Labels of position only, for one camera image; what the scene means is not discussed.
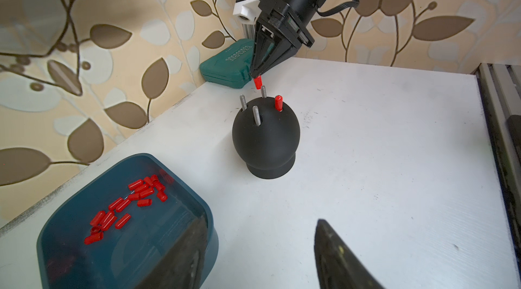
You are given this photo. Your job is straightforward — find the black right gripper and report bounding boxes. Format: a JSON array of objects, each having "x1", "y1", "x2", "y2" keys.
[{"x1": 250, "y1": 0, "x2": 315, "y2": 79}]

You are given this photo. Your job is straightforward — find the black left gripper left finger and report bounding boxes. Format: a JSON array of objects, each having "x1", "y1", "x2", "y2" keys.
[{"x1": 136, "y1": 217, "x2": 208, "y2": 288}]

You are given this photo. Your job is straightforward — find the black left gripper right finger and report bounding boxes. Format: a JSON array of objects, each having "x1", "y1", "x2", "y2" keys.
[{"x1": 314, "y1": 219, "x2": 383, "y2": 289}]

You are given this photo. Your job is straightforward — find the red screw protection sleeve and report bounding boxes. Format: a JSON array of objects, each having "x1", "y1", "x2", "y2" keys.
[{"x1": 254, "y1": 76, "x2": 263, "y2": 90}]

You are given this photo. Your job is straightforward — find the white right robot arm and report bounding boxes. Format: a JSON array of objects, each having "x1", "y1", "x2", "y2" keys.
[{"x1": 250, "y1": 0, "x2": 360, "y2": 79}]

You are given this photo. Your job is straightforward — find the red sleeve on screw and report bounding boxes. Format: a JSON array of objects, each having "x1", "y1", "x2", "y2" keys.
[{"x1": 275, "y1": 95, "x2": 284, "y2": 111}]

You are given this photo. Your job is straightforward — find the black dome screw fixture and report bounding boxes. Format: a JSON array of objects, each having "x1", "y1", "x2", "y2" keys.
[{"x1": 231, "y1": 86, "x2": 301, "y2": 179}]

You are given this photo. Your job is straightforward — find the green plastic tool case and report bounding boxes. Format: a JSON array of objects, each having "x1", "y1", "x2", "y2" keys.
[{"x1": 199, "y1": 39, "x2": 255, "y2": 89}]

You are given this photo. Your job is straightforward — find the dark teal plastic tray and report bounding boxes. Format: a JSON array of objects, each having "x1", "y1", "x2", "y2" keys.
[{"x1": 37, "y1": 153, "x2": 218, "y2": 288}]

